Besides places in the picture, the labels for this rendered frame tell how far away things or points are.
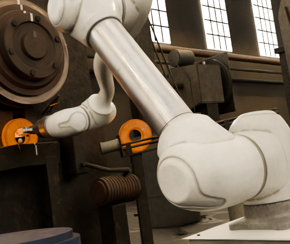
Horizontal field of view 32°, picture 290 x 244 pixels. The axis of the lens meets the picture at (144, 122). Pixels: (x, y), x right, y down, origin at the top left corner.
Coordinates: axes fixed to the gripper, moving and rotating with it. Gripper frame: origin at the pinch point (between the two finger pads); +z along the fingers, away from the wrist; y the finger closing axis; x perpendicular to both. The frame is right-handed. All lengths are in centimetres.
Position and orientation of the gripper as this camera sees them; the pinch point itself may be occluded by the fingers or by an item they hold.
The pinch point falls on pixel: (19, 132)
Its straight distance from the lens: 218.7
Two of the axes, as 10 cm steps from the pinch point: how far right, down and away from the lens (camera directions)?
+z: -7.0, 1.2, 7.0
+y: 7.0, -0.2, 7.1
